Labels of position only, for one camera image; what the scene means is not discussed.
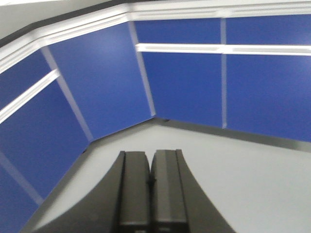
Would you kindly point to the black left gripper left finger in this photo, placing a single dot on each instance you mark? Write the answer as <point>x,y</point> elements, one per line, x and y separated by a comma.
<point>119,203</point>

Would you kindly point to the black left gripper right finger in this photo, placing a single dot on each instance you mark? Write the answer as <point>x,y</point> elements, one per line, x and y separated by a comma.
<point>178,203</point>

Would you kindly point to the blue lab cabinet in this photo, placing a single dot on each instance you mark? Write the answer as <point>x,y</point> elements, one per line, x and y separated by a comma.
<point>226,81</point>

